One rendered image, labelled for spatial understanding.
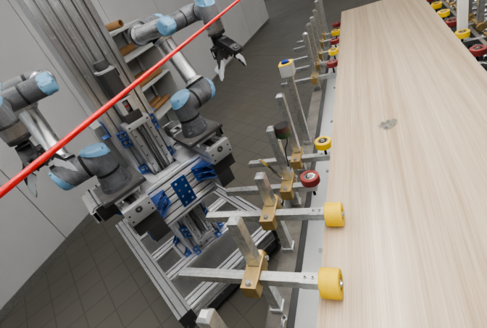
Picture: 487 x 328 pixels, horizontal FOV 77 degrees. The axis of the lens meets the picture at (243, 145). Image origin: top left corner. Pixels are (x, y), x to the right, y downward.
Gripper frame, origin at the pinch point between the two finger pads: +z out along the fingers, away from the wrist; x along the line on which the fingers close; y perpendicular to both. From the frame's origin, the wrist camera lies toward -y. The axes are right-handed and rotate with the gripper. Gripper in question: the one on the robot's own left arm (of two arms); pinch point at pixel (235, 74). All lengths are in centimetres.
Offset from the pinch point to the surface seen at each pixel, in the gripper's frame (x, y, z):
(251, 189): 24, -16, 46
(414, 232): 13, -84, 42
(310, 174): 6, -38, 41
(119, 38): -45, 300, -10
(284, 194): 18, -32, 46
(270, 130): 11.4, -28.3, 17.7
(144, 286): 92, 79, 132
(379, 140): -25, -51, 42
